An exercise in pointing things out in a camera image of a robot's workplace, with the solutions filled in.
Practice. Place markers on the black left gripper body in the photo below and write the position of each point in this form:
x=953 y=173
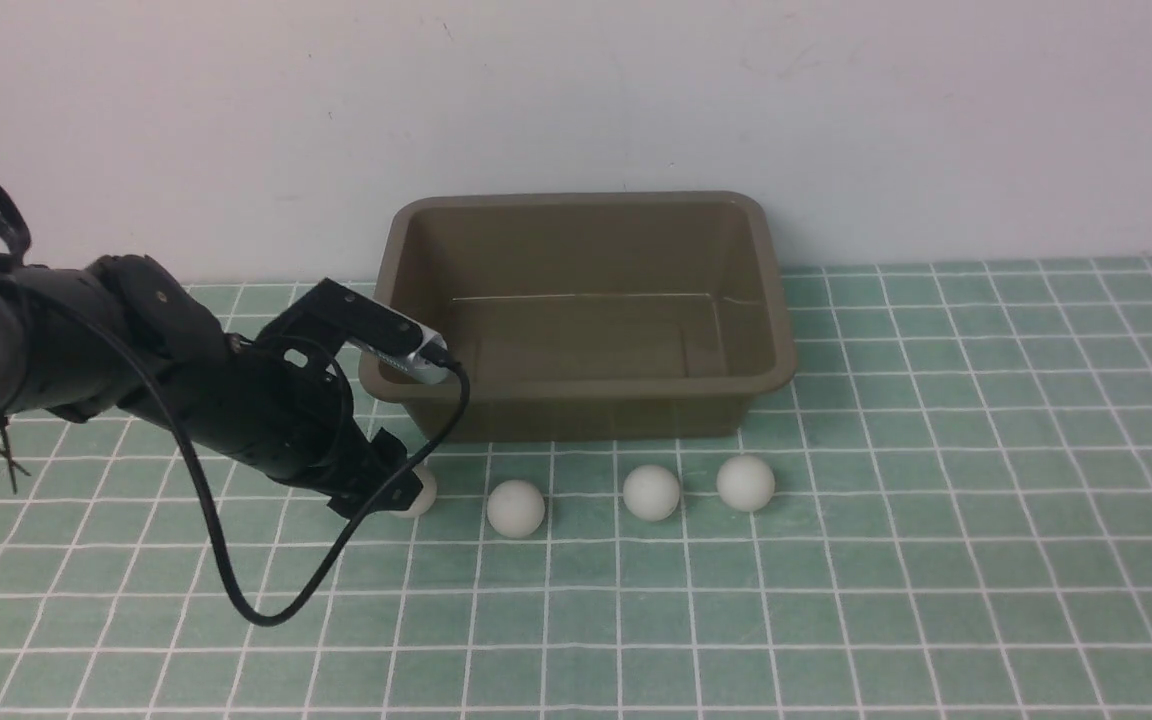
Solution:
x=278 y=410

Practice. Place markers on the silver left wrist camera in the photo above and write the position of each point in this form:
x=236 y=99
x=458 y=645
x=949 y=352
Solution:
x=331 y=316

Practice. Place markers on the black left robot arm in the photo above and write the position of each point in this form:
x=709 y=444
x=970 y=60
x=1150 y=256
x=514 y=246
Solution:
x=122 y=333

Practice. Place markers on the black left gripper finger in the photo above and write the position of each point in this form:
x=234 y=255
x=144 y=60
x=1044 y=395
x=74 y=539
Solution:
x=403 y=498
x=388 y=453

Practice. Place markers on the olive green plastic bin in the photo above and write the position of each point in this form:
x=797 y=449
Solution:
x=597 y=316

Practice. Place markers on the white ping-pong ball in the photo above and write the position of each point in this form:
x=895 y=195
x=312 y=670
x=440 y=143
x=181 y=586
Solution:
x=515 y=509
x=426 y=497
x=651 y=493
x=745 y=483

